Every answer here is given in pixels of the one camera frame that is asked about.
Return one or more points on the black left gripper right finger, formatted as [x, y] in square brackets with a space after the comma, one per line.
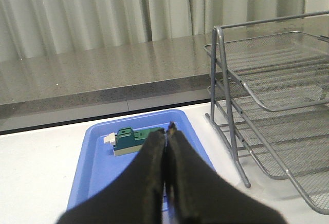
[197, 194]

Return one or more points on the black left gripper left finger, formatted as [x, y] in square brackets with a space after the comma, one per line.
[135, 196]

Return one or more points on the silver mesh tray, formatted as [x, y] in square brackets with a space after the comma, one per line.
[296, 137]
[279, 72]
[316, 196]

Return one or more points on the blue plastic tray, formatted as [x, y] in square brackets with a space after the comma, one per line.
[98, 166]

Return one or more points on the green electrical component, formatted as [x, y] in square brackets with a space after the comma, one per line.
[127, 140]

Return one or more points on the dark grey counter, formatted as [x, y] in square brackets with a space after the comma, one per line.
[105, 82]

